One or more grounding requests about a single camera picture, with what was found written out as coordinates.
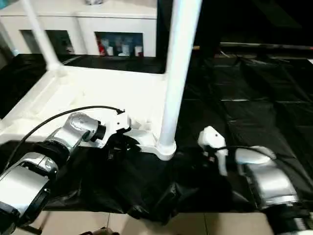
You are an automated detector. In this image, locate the white plastic table top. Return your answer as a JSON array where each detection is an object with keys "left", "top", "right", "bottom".
[{"left": 0, "top": 64, "right": 178, "bottom": 162}]

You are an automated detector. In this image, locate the black work mat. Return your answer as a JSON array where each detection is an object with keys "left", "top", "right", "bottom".
[{"left": 0, "top": 52, "right": 313, "bottom": 225}]

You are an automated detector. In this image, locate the black left robot foot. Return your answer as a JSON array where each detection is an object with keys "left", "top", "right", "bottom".
[{"left": 93, "top": 227, "right": 116, "bottom": 235}]

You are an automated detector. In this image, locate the white glass-door cabinet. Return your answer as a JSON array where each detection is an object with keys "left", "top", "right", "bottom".
[{"left": 0, "top": 0, "right": 157, "bottom": 57}]

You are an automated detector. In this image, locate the black furniture unit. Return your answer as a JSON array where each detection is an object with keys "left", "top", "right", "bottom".
[{"left": 156, "top": 0, "right": 313, "bottom": 59}]

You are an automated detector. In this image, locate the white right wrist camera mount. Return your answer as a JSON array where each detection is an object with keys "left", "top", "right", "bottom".
[{"left": 197, "top": 125, "right": 230, "bottom": 177}]

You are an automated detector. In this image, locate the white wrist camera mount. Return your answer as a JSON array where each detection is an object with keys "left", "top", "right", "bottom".
[
  {"left": 98, "top": 111, "right": 134, "bottom": 150},
  {"left": 197, "top": 125, "right": 230, "bottom": 177}
]

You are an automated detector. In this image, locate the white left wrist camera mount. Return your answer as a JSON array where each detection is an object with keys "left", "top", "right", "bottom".
[{"left": 98, "top": 111, "right": 134, "bottom": 150}]

